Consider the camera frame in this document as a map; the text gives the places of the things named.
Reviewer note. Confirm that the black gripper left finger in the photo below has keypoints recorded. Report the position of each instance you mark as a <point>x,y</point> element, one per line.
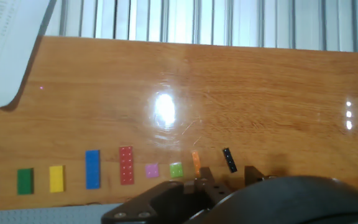
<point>154,202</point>

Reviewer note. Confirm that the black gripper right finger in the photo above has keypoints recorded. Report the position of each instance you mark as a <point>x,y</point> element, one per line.
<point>251,175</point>

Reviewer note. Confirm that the narrow black Lego brick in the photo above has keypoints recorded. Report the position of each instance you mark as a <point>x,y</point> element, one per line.
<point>230,160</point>

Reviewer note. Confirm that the small lime Lego plate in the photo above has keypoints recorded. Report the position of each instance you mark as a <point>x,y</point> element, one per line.
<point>176,170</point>

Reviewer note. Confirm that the narrow orange Lego brick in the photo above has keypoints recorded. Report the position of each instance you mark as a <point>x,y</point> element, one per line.
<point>196,163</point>

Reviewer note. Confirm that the small magenta Lego plate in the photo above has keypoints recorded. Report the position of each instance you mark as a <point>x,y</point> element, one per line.
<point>152,170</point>

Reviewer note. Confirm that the long red Lego brick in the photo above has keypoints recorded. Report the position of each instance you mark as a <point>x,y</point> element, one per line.
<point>126,165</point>

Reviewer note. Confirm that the long blue Lego brick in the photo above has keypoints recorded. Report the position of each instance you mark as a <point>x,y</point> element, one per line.
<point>92,169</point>

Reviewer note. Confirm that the yellow Lego brick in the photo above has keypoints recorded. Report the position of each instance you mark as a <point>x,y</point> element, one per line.
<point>56,179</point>

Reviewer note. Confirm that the grey Lego baseplate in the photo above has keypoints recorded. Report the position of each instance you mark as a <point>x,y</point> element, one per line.
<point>42,215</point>

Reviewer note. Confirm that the dark green Lego brick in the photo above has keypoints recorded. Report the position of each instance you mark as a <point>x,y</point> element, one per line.
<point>25,181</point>

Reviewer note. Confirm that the wooden board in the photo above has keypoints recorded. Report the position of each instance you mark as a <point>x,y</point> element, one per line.
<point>259,93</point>

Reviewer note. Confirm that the white printed paper sheets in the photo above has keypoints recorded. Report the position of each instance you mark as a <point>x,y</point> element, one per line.
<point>5,46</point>

